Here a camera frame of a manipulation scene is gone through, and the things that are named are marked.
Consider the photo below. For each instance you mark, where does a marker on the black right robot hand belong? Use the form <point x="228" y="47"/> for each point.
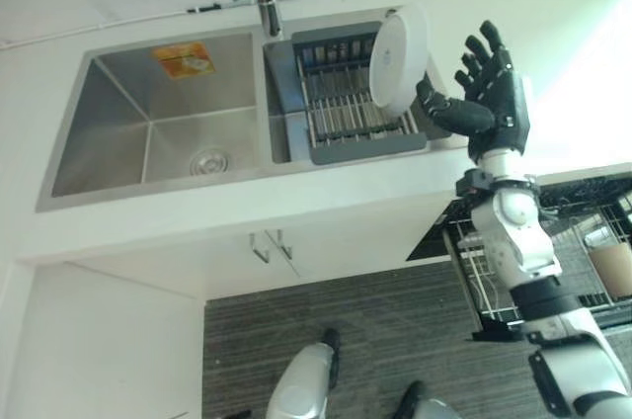
<point x="481" y="115"/>

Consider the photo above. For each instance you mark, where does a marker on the white round plate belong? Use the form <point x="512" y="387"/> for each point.
<point x="395" y="60"/>

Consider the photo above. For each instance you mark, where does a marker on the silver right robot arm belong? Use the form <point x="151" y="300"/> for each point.
<point x="530" y="251"/>

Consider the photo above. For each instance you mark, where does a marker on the grey dish drying rack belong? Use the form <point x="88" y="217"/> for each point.
<point x="345" y="103"/>

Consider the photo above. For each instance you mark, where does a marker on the brown cardboard box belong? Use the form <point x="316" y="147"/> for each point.
<point x="612" y="268"/>

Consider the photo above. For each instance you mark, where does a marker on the round sink drain strainer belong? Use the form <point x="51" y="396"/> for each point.
<point x="211" y="162"/>

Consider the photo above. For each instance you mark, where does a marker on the silver right robot leg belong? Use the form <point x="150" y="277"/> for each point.
<point x="434" y="401"/>

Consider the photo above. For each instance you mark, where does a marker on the silver robot leg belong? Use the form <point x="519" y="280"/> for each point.
<point x="308" y="377"/>
<point x="434" y="401"/>

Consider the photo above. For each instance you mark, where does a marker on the orange sink sticker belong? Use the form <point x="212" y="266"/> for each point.
<point x="183" y="59"/>

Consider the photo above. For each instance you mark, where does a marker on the white sink cabinet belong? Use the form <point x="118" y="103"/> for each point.
<point x="207" y="251"/>

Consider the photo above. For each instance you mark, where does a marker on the silver left robot leg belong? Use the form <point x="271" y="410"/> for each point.
<point x="308" y="377"/>

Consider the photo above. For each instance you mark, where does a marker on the stainless steel double sink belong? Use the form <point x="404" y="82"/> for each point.
<point x="163" y="112"/>

